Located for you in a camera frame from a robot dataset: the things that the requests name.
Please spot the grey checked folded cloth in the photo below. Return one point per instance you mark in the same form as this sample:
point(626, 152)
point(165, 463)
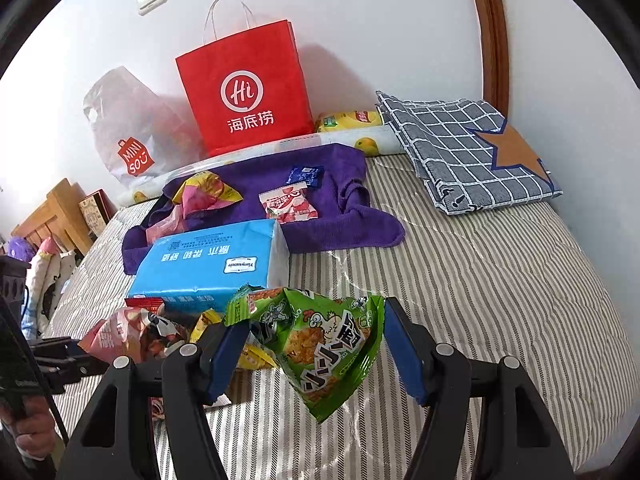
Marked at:
point(450, 150)

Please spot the pink plush toy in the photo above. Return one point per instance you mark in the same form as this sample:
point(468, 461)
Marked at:
point(47, 247)

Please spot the white printed cloth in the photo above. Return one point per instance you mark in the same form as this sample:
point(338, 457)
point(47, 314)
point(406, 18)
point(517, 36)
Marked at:
point(47, 285)

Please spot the blue tissue pack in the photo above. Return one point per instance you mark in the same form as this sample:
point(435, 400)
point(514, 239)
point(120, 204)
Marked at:
point(210, 265)

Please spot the purple towel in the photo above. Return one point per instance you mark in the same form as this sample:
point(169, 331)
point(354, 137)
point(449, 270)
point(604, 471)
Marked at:
point(340, 200)

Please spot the striped bed mattress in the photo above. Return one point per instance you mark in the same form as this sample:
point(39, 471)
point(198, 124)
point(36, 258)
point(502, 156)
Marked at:
point(475, 285)

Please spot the purple plush toy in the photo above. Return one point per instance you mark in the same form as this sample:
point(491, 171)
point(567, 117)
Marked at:
point(20, 248)

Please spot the red paper bag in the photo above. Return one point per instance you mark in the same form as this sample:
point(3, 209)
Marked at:
point(240, 90)

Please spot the pink yellow snack packet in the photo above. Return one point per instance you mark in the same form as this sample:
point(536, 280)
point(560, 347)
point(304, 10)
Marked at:
point(205, 192)

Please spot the pale pink snack packet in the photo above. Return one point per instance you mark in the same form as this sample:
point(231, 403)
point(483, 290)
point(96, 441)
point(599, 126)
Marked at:
point(160, 230)

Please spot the patterned gift box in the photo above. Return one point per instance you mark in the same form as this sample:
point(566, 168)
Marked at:
point(95, 212)

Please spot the white red snack packet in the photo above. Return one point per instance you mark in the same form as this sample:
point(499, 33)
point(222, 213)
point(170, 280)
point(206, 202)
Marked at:
point(287, 205)

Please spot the yellow chips bag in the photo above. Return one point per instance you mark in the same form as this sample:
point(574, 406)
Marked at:
point(345, 120)

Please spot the brown wooden door frame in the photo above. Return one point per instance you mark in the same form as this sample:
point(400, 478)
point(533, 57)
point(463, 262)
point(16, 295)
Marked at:
point(490, 35)

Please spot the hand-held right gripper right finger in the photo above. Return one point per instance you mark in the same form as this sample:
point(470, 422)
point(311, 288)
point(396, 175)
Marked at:
point(402, 355)

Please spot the white plastic shopping bag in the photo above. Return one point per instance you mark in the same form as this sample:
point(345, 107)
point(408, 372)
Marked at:
point(130, 130)

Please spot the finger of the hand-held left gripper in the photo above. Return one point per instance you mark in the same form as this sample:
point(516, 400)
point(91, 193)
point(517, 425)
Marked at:
point(70, 372)
point(55, 347)

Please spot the panda print snack bag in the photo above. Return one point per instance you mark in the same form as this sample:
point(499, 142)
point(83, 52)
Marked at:
point(115, 335)

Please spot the small blue snack packet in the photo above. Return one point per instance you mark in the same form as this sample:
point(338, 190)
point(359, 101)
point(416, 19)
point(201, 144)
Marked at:
point(305, 175)

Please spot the person's left hand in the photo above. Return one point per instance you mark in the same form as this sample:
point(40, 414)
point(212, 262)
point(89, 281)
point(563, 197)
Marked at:
point(32, 427)

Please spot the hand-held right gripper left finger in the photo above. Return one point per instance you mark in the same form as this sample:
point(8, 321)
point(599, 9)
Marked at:
point(225, 360)

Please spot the green snack packet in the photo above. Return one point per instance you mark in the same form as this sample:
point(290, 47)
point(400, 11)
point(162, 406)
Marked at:
point(320, 350)

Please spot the fruit print paper roll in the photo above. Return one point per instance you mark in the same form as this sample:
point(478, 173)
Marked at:
point(360, 142)

